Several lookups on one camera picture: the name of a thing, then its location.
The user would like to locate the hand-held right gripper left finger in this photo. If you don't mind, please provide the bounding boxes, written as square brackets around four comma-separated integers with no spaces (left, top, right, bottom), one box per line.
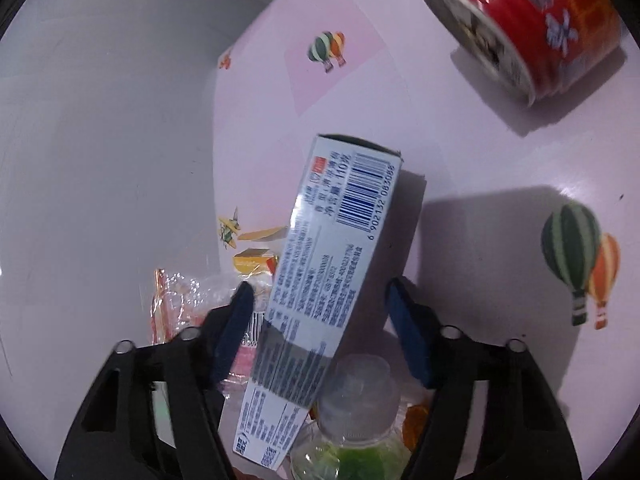
[54,281,257,480]

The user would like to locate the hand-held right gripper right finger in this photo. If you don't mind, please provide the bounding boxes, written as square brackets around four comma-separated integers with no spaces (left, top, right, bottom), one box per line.
[385,276,584,480]

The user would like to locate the orange clear plastic wrapper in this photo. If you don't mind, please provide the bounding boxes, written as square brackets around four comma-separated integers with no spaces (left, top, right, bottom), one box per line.
[149,268,277,397]

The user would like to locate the clear plastic bottle green label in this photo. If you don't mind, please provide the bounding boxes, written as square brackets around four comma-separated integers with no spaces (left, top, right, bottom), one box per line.
[289,353,417,480]

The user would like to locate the blue white toothpaste box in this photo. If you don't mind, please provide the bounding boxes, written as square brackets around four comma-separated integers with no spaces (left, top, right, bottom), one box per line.
[231,133,405,472]

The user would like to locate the red printed tin can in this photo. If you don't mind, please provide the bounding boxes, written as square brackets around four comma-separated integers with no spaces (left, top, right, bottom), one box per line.
[419,0,625,107]

